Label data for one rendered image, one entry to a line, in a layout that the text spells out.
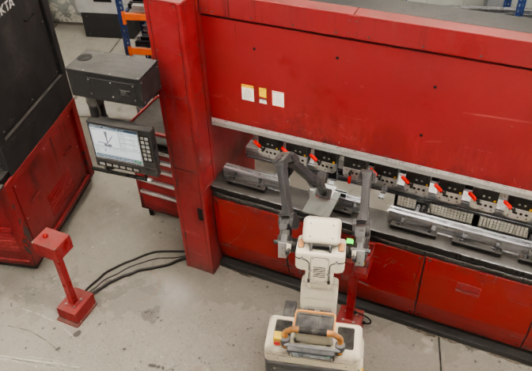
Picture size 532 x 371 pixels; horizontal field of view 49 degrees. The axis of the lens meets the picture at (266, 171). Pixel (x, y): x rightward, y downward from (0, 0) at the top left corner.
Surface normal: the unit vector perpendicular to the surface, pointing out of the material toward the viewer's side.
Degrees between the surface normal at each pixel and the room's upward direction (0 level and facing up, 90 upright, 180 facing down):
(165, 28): 90
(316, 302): 82
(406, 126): 90
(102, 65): 0
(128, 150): 90
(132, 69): 0
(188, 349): 0
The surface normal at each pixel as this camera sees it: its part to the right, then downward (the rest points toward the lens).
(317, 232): -0.14, -0.06
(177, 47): -0.40, 0.59
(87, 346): -0.03, -0.77
